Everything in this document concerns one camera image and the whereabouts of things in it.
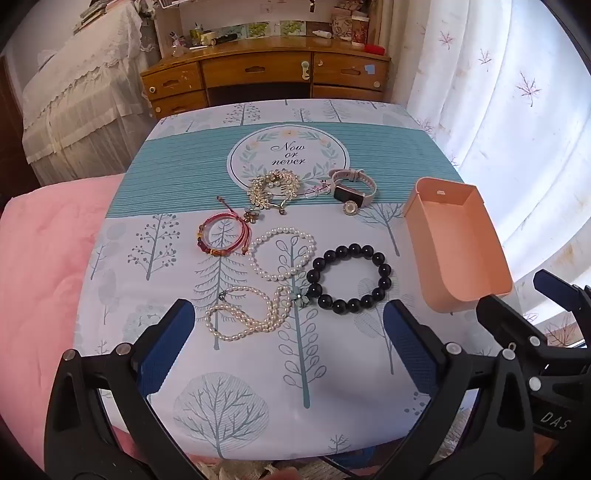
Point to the wooden desk with drawers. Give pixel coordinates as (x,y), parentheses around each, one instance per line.
(258,69)

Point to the red floral cup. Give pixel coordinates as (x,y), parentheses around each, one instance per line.
(360,31)

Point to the pink plastic storage box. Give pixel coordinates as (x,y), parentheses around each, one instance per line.
(455,240)

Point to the small bronze flower clip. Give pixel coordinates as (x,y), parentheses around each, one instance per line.
(251,215)

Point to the white floral cup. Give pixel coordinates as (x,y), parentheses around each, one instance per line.
(340,26)

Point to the white tube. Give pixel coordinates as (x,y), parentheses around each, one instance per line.
(322,33)

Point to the white leaf print curtain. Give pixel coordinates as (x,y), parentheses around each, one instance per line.
(508,115)

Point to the lace covered bed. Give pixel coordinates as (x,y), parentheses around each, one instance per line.
(83,92)

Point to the gold leaf hair clip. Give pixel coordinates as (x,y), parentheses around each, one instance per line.
(272,187)

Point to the silver crystal earring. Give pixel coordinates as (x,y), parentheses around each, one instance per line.
(316,191)

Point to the stack of books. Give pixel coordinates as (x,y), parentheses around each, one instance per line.
(94,11)

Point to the grey-green flower hair clip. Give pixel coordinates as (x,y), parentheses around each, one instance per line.
(300,295)

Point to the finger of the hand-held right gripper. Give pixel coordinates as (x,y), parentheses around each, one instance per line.
(508,325)
(554,282)

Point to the pink band smartwatch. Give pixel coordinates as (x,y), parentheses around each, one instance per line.
(344,192)

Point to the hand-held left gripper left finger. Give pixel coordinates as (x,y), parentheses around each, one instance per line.
(171,344)

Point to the white drawer lock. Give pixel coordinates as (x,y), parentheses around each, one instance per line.
(305,70)

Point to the red box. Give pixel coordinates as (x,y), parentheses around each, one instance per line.
(375,49)

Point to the row of picture cards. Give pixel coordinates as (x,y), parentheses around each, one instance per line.
(268,28)

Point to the pink blanket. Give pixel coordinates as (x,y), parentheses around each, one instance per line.
(41,277)

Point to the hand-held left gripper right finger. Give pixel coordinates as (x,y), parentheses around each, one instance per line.
(407,344)

